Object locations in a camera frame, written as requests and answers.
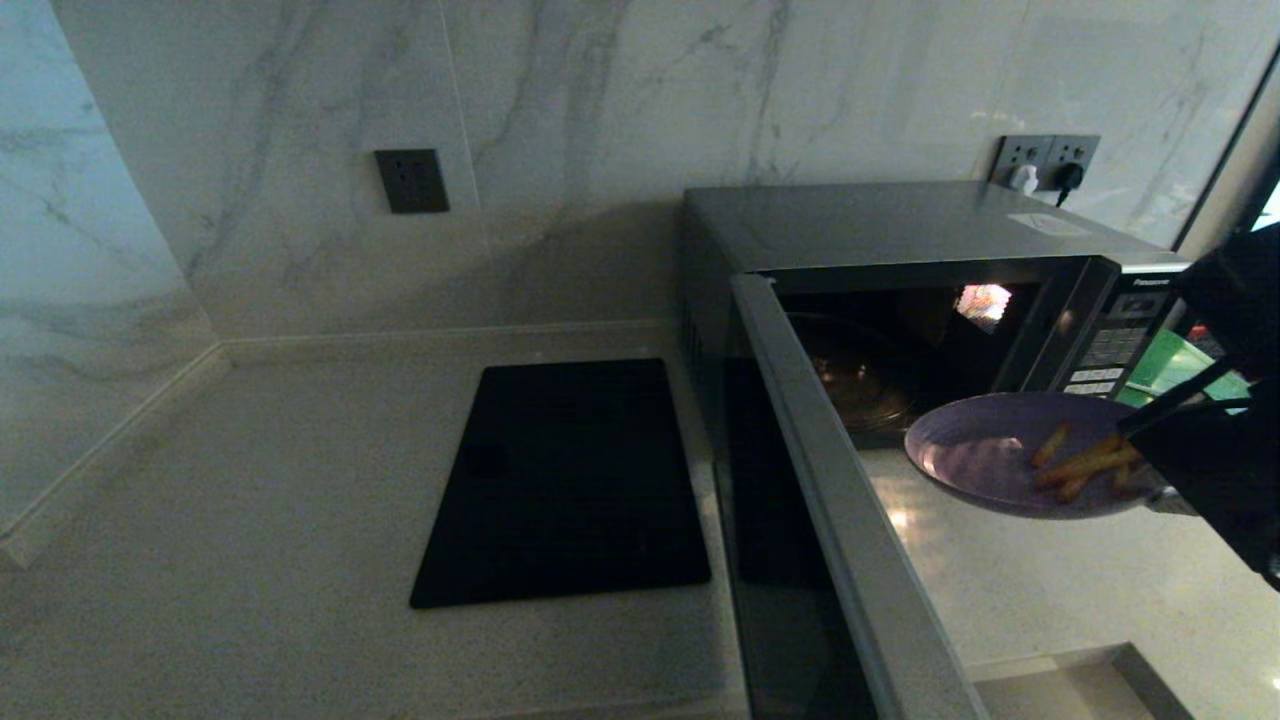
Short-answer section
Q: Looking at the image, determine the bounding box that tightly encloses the purple plate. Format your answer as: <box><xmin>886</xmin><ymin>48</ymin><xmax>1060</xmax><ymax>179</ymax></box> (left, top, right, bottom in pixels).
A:
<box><xmin>904</xmin><ymin>392</ymin><xmax>1163</xmax><ymax>520</ymax></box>

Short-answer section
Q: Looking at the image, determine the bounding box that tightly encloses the black glass microwave door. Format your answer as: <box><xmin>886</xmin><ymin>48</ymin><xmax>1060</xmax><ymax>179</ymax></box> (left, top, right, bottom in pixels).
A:
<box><xmin>715</xmin><ymin>273</ymin><xmax>991</xmax><ymax>720</ymax></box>

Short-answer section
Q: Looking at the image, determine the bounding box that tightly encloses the silver black microwave oven body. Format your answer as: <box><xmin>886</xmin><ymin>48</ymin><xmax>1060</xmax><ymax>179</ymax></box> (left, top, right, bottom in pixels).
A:
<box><xmin>680</xmin><ymin>182</ymin><xmax>1196</xmax><ymax>451</ymax></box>

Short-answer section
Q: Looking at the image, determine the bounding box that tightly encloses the green cutting board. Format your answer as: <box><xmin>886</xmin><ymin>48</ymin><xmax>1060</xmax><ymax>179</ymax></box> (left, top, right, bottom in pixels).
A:
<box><xmin>1118</xmin><ymin>328</ymin><xmax>1251</xmax><ymax>409</ymax></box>

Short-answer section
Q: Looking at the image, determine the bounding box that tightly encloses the black induction cooktop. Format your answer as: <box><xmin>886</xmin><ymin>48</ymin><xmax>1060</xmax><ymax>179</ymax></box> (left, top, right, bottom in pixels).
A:
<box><xmin>409</xmin><ymin>358</ymin><xmax>713</xmax><ymax>609</ymax></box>

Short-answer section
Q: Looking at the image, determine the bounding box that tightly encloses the black partition frame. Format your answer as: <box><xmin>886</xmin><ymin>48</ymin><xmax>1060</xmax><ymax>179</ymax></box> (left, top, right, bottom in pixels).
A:
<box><xmin>1170</xmin><ymin>45</ymin><xmax>1280</xmax><ymax>251</ymax></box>

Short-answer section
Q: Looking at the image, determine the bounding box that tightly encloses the grey wall socket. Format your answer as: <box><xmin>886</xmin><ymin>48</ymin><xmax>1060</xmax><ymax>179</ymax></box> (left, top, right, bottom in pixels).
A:
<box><xmin>992</xmin><ymin>135</ymin><xmax>1056</xmax><ymax>191</ymax></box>
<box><xmin>1045</xmin><ymin>135</ymin><xmax>1101</xmax><ymax>193</ymax></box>

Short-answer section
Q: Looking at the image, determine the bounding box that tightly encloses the dark single wall socket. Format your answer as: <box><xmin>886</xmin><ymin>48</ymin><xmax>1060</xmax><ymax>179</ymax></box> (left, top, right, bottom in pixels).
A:
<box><xmin>375</xmin><ymin>149</ymin><xmax>451</xmax><ymax>214</ymax></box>

